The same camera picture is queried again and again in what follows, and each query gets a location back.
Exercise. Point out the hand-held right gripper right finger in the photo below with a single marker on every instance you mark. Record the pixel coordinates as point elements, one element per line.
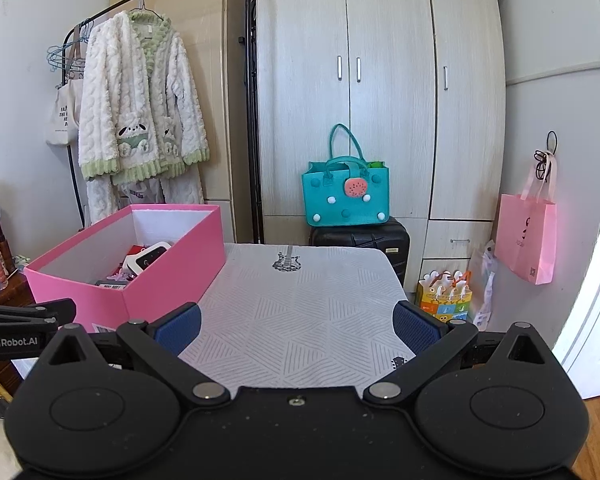
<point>417,327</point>

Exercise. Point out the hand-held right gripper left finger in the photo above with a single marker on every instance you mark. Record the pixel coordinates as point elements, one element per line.
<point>182,327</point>

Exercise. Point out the pink cardboard box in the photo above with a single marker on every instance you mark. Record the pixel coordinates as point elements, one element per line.
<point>175,280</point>

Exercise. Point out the white portable router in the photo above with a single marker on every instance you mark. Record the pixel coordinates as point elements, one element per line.
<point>147,257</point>

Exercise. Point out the purple starfish hair clip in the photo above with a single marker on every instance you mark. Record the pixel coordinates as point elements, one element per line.
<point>122,275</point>

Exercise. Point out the black battery pack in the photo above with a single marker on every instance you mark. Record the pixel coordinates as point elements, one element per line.
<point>111,284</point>

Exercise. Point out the brown wooden cabinet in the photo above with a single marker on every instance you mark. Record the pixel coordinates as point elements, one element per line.
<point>17,287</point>

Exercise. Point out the white plastic bag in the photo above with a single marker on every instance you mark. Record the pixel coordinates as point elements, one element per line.
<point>482,285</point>

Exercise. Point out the black suitcase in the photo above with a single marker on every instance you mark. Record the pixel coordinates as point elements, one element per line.
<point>370,245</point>

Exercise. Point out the white fleece pants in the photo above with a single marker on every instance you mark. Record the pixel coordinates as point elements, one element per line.
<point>100,200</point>

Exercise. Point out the pink paper bag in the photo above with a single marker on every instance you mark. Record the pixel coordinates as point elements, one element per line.
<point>525,235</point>

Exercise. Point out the teal felt handbag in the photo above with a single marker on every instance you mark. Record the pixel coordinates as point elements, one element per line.
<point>340,195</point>

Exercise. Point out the cream canvas tote bag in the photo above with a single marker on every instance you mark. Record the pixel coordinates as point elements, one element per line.
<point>62,110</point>

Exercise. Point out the white door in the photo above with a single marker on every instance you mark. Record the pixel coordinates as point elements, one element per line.
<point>597,210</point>

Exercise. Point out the black clothes rack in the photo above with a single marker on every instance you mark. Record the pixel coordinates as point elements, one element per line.
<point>252,110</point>

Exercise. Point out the white fleece robe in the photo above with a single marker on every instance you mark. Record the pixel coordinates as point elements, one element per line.
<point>140,100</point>

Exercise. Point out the blue clothes hangers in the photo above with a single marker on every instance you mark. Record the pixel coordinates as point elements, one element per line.
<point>65,55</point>

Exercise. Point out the white wooden wardrobe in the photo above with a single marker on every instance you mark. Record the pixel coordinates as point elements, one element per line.
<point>390,60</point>

